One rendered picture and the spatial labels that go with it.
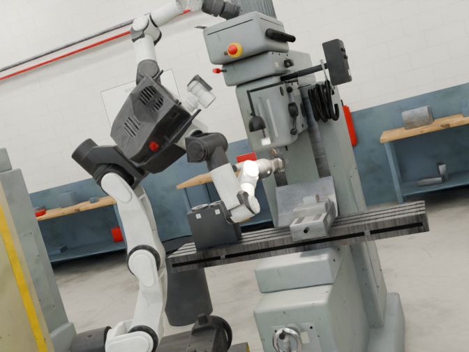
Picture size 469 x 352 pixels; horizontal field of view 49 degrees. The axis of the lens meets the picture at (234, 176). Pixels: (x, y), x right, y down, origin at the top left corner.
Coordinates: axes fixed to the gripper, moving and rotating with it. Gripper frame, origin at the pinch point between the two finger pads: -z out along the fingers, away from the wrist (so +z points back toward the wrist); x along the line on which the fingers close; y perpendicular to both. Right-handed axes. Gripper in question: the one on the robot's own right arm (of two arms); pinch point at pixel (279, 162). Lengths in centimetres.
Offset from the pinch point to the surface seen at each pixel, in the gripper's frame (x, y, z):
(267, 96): -8.2, -30.5, 6.5
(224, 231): 30.0, 26.9, 17.8
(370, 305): -1, 90, -42
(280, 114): -11.4, -21.3, 4.5
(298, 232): -14.1, 29.7, 15.8
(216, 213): 31.4, 17.2, 18.8
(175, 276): 173, 81, -47
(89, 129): 527, -69, -217
